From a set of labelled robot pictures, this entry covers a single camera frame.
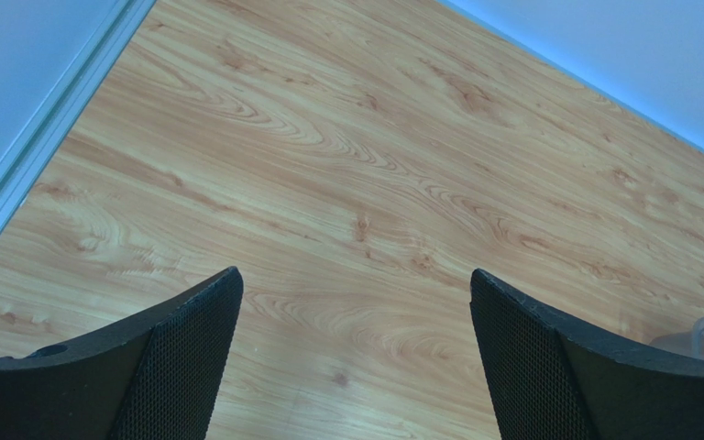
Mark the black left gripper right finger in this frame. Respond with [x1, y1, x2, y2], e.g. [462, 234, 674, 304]
[470, 269, 704, 439]

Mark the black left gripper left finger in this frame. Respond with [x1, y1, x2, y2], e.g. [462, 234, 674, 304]
[0, 267, 244, 439]

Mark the aluminium frame rail left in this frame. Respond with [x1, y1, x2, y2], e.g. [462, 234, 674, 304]
[0, 1, 152, 234]

